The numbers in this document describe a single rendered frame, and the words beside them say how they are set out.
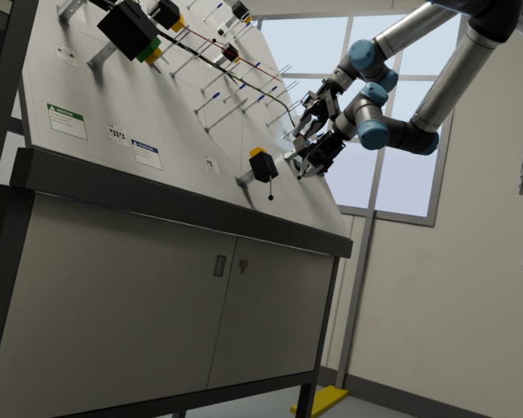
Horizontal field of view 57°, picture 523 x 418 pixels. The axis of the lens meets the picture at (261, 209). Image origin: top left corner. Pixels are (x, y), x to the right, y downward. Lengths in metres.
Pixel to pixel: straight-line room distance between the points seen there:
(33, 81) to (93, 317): 0.44
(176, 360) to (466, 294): 2.15
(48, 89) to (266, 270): 0.75
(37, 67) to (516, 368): 2.72
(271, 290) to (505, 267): 1.87
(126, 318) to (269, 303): 0.51
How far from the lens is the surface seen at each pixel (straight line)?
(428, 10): 1.47
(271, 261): 1.39
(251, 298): 1.35
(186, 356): 1.21
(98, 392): 1.07
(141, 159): 1.01
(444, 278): 3.06
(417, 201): 3.10
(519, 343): 3.06
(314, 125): 1.62
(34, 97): 0.93
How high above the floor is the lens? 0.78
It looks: 4 degrees up
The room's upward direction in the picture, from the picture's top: 11 degrees clockwise
